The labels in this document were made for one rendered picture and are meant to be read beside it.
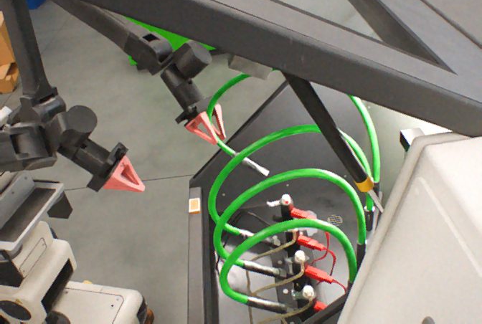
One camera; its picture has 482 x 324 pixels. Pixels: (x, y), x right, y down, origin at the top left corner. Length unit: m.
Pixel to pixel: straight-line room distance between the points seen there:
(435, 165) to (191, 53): 0.65
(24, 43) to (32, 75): 0.09
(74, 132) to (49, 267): 0.75
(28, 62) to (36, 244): 0.56
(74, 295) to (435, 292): 1.82
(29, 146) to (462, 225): 0.72
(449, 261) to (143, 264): 2.15
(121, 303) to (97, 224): 0.89
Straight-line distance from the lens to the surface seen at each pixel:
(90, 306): 2.07
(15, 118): 1.43
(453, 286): 0.44
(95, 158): 0.92
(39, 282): 1.52
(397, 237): 0.52
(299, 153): 1.33
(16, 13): 1.29
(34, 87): 1.32
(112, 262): 2.57
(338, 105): 1.26
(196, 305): 1.09
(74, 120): 0.86
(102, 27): 1.11
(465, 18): 0.91
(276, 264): 1.09
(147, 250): 2.55
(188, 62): 1.00
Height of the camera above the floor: 1.84
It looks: 36 degrees down
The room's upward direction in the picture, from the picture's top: 9 degrees counter-clockwise
